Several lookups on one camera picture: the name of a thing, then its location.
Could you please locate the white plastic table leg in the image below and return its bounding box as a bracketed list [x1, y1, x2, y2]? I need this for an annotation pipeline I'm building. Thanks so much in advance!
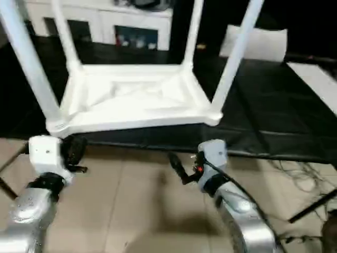
[182, 0, 205, 68]
[210, 0, 265, 123]
[0, 0, 63, 130]
[51, 0, 83, 72]

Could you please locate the black folding stand leg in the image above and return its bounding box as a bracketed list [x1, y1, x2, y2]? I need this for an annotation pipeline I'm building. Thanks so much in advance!
[288, 190, 337, 223]
[0, 178, 17, 201]

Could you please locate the black work mat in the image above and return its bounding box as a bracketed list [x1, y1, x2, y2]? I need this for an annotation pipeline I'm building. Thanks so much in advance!
[0, 36, 337, 160]

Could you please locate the white glass-door cabinet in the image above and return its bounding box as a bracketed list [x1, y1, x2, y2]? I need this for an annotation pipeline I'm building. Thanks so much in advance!
[0, 0, 174, 51]

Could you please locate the white flat panel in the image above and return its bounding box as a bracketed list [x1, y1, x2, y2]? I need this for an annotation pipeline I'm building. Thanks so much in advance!
[218, 24, 289, 63]

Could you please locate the white sheet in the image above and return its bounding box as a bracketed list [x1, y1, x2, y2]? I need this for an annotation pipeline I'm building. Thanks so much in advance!
[284, 62, 337, 118]

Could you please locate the black cabinet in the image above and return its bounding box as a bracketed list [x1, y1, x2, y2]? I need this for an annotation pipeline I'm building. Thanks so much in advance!
[170, 0, 337, 60]

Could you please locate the grey bag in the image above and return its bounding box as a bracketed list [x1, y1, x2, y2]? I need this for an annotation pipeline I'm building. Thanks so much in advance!
[128, 0, 173, 12]

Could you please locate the grey floor cable bundle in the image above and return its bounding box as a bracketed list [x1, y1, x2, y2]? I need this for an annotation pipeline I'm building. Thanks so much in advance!
[267, 158, 337, 198]

